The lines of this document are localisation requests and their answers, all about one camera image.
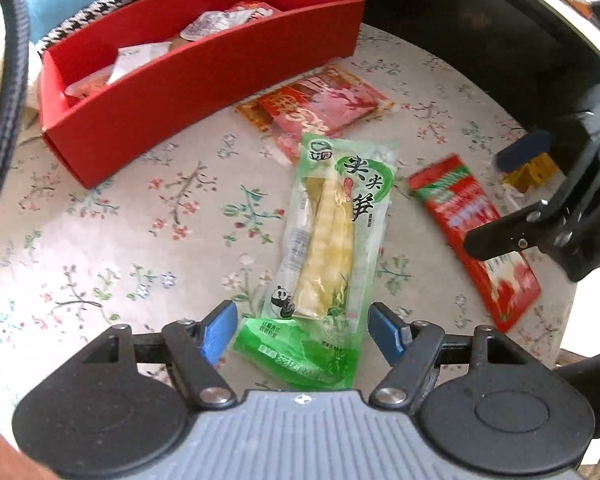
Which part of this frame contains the yellow snack packet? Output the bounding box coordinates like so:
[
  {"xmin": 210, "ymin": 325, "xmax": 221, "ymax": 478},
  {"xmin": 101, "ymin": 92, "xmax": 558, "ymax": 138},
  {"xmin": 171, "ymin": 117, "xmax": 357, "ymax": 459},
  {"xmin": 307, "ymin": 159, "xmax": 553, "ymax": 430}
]
[{"xmin": 501, "ymin": 153, "xmax": 558, "ymax": 193}]

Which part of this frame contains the green bamboo shoot packet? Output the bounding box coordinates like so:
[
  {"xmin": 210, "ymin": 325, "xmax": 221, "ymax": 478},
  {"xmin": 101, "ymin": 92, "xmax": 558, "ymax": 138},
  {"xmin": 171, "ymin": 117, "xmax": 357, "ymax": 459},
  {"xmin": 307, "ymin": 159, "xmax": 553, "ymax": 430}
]
[{"xmin": 234, "ymin": 133, "xmax": 398, "ymax": 390}]

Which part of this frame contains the red green snack packet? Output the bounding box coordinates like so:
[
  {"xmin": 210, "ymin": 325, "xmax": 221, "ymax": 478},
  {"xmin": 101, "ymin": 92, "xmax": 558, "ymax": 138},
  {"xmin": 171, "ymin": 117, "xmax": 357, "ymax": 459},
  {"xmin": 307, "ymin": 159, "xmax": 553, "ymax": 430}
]
[{"xmin": 407, "ymin": 155, "xmax": 541, "ymax": 333}]

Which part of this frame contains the pink red snack packet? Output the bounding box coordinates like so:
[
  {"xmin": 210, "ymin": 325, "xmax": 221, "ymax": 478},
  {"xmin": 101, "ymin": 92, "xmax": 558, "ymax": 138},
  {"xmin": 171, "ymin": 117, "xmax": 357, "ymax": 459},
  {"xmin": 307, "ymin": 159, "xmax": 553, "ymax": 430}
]
[{"xmin": 257, "ymin": 65, "xmax": 393, "ymax": 136}]

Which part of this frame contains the red orange packet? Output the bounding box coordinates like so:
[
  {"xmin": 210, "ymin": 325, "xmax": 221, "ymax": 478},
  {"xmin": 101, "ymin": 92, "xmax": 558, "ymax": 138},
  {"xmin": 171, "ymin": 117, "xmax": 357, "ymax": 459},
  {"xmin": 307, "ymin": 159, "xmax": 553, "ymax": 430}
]
[{"xmin": 235, "ymin": 99, "xmax": 300, "ymax": 166}]

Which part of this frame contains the silver white snack packet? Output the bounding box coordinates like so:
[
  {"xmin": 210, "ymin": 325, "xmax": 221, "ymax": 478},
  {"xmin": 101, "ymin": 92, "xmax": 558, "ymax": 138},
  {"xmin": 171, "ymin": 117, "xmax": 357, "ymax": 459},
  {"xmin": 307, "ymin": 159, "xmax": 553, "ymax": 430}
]
[{"xmin": 107, "ymin": 41, "xmax": 171, "ymax": 84}]

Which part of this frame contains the red cardboard box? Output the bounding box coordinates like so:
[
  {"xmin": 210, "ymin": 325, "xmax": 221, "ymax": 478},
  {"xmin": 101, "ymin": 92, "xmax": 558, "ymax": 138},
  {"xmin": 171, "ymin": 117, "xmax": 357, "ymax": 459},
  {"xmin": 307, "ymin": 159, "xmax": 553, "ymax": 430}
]
[{"xmin": 38, "ymin": 0, "xmax": 364, "ymax": 188}]

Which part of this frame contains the orange packet in box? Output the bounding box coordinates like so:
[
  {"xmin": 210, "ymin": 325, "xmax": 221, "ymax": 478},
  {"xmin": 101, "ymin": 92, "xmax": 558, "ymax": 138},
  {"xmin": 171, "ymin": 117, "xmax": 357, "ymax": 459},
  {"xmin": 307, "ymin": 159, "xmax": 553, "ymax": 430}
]
[{"xmin": 65, "ymin": 70, "xmax": 111, "ymax": 100}]

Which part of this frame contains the red packet in box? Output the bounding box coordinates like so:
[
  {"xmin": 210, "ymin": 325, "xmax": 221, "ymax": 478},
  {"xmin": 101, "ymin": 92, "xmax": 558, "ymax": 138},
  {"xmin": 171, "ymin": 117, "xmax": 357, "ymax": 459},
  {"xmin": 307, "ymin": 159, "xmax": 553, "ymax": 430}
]
[{"xmin": 228, "ymin": 0, "xmax": 280, "ymax": 23}]

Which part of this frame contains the black braided cable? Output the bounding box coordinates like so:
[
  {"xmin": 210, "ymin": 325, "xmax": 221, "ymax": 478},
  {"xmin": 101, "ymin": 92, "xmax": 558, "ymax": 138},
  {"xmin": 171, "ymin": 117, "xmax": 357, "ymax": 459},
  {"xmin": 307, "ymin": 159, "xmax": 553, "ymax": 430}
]
[{"xmin": 0, "ymin": 0, "xmax": 31, "ymax": 241}]

